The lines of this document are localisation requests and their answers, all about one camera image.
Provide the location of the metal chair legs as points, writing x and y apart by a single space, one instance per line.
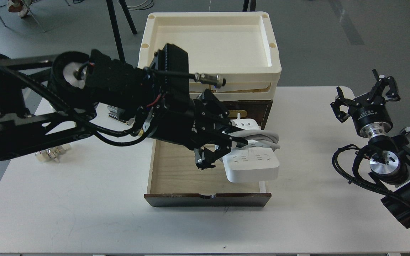
23 9

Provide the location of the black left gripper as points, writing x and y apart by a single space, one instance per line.
193 123

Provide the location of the silver mesh power supply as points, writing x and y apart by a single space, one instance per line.
122 115

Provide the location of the open wooden drawer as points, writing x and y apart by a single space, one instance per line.
175 181

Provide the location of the cream plastic tray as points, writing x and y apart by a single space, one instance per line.
240 46

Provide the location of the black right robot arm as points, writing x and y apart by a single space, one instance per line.
383 165

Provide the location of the white power strip with cable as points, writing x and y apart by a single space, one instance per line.
256 161

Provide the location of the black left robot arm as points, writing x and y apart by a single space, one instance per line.
50 100

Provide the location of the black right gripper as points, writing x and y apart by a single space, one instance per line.
368 110

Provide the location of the black stand leg right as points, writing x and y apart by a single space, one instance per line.
249 5

